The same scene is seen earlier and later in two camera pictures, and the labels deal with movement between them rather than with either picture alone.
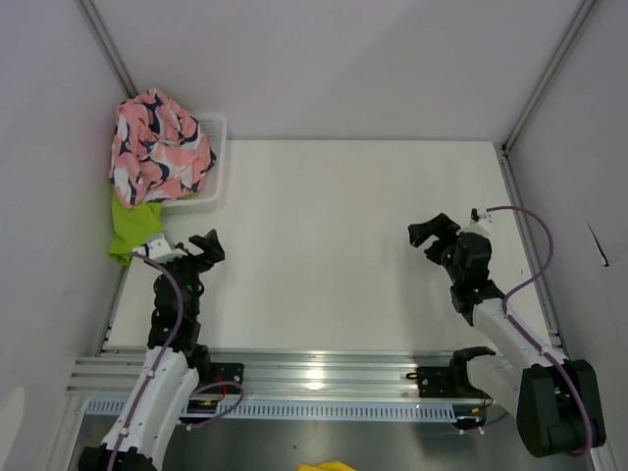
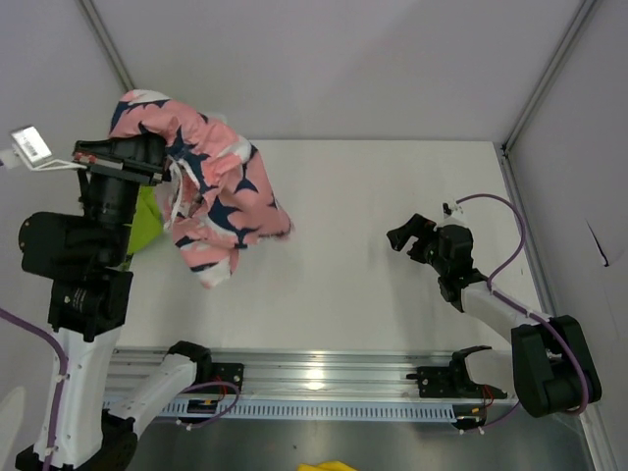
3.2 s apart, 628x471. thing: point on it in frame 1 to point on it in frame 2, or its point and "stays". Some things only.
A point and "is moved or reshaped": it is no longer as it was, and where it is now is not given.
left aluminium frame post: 91,14 stays
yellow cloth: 335,465 stays
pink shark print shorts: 158,151 is moved or reshaped
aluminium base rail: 277,372 stays
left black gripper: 208,245 to 142,157
